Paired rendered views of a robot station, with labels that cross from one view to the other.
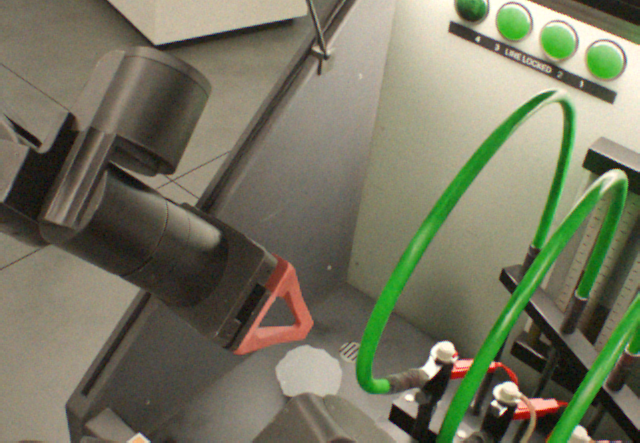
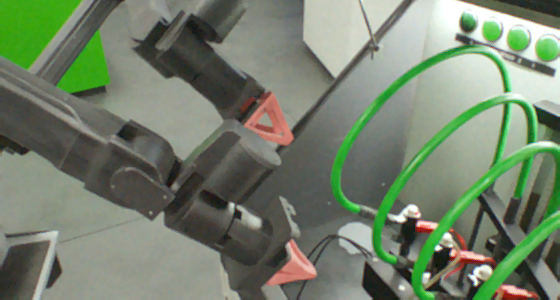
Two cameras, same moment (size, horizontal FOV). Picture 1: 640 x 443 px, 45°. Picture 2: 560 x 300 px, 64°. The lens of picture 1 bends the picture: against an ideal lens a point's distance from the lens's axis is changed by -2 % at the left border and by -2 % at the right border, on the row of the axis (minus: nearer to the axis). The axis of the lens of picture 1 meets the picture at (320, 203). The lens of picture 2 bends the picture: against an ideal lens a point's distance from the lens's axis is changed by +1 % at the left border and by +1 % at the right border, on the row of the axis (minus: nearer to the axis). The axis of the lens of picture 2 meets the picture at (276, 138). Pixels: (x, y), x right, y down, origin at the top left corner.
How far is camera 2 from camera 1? 0.26 m
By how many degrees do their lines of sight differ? 24
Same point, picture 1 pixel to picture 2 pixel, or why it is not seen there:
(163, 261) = (206, 76)
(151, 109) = (210, 4)
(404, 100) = (430, 84)
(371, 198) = (411, 145)
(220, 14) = not seen: hidden behind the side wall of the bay
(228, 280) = (240, 95)
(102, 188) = (178, 33)
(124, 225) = (187, 52)
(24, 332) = not seen: hidden behind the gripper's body
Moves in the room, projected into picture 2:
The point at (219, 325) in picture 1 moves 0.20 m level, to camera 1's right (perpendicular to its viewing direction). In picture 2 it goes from (229, 113) to (387, 154)
